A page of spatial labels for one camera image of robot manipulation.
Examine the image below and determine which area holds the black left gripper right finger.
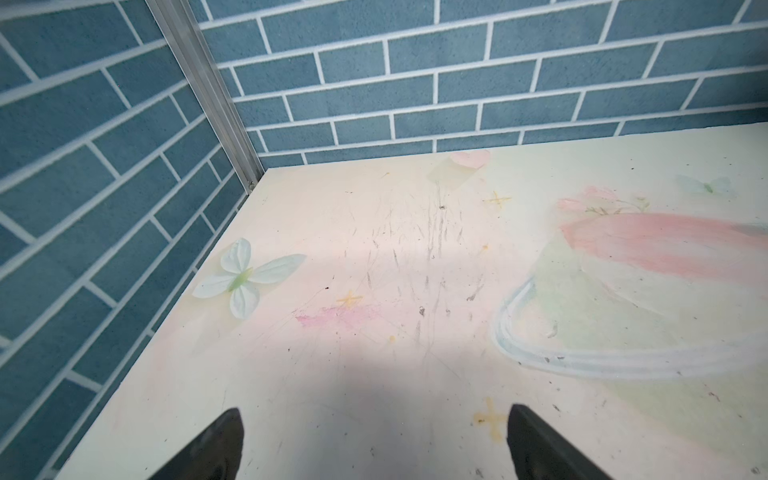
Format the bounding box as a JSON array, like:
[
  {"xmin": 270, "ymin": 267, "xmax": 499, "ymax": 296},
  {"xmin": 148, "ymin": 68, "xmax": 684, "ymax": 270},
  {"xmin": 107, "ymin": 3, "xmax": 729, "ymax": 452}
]
[{"xmin": 506, "ymin": 404, "xmax": 611, "ymax": 480}]

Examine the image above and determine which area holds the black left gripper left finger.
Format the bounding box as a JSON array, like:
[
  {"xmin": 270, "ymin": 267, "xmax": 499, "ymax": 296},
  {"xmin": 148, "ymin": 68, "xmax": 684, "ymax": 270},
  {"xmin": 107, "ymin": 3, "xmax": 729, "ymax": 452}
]
[{"xmin": 150, "ymin": 408, "xmax": 244, "ymax": 480}]

